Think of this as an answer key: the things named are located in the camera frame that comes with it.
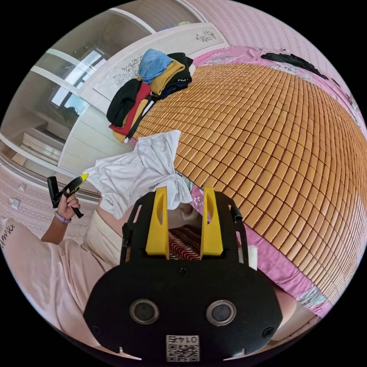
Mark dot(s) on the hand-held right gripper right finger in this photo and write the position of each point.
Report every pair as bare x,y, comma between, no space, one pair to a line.
212,226

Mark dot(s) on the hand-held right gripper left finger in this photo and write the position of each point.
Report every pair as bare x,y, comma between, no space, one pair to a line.
156,226

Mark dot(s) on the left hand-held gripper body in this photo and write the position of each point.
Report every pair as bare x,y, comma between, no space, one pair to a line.
70,187

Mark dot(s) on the white short sleeve shirt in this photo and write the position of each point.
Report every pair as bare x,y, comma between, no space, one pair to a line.
129,175

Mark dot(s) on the person's left forearm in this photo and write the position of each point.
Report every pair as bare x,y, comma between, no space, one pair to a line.
54,230

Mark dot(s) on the person's left hand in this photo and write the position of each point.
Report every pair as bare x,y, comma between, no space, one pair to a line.
68,208

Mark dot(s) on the red black wavy rug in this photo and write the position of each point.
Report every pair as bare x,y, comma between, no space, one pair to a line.
183,240

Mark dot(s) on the pile of clothes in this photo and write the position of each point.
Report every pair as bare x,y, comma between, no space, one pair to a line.
134,106

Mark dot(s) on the bed with woven mat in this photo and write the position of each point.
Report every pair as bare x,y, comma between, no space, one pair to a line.
258,149

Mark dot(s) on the person's body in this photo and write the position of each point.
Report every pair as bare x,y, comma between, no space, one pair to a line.
48,275

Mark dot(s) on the white wardrobe with mirror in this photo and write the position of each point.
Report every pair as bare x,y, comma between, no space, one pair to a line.
57,86

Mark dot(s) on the black garment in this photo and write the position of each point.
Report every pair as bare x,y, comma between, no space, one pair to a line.
292,61

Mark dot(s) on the white wall socket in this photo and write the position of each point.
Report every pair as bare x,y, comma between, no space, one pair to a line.
14,202

